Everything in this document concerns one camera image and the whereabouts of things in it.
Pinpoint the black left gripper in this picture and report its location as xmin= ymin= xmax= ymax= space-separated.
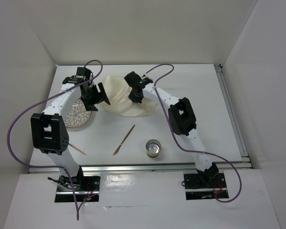
xmin=80 ymin=82 xmax=110 ymax=112

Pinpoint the cream cloth napkin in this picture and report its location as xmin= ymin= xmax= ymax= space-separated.
xmin=102 ymin=75 xmax=157 ymax=117

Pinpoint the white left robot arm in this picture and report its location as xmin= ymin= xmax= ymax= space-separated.
xmin=31 ymin=67 xmax=110 ymax=190

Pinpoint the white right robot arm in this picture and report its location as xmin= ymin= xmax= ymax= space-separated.
xmin=124 ymin=72 xmax=219 ymax=187

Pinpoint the floral patterned ceramic plate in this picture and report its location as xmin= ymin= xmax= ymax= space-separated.
xmin=64 ymin=98 xmax=92 ymax=128

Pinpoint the copper fork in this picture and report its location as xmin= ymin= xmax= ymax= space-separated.
xmin=69 ymin=143 xmax=86 ymax=156

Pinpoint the metal cup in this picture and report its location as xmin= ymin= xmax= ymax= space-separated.
xmin=145 ymin=139 xmax=162 ymax=158

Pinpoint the copper knife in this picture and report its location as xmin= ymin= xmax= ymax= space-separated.
xmin=112 ymin=125 xmax=135 ymax=156

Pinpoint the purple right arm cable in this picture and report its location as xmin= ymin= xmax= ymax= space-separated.
xmin=143 ymin=63 xmax=242 ymax=204

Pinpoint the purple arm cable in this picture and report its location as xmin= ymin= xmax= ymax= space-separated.
xmin=143 ymin=63 xmax=242 ymax=204
xmin=6 ymin=59 xmax=103 ymax=220

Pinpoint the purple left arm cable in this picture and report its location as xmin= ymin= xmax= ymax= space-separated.
xmin=6 ymin=59 xmax=103 ymax=220

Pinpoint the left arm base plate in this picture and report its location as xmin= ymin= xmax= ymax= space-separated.
xmin=54 ymin=175 xmax=101 ymax=203

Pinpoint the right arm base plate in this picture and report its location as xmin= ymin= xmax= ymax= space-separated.
xmin=181 ymin=173 xmax=229 ymax=200

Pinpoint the aluminium front rail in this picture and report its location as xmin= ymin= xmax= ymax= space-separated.
xmin=29 ymin=160 xmax=252 ymax=174

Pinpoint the aluminium rail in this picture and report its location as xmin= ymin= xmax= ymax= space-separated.
xmin=214 ymin=64 xmax=249 ymax=157
xmin=29 ymin=160 xmax=252 ymax=174

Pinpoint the aluminium right side rail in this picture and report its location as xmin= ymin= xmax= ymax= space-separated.
xmin=214 ymin=64 xmax=249 ymax=157

